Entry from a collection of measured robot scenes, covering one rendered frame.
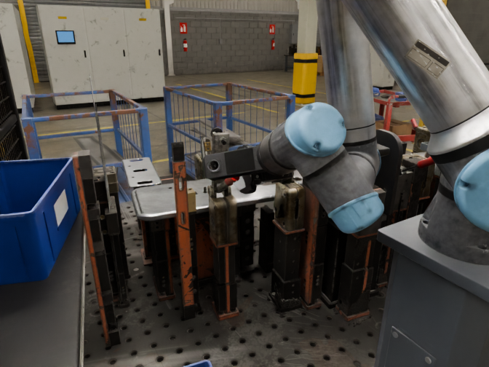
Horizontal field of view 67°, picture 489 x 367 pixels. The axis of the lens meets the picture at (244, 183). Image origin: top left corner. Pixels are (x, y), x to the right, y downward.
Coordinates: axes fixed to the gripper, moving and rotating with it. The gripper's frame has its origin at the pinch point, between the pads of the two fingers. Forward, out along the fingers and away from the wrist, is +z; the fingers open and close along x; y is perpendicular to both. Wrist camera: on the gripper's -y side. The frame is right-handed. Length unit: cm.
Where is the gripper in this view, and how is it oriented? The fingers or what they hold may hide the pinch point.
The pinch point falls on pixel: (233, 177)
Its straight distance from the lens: 81.6
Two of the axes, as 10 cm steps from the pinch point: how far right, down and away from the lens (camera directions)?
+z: -3.2, 1.8, 9.3
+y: 9.3, -1.2, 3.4
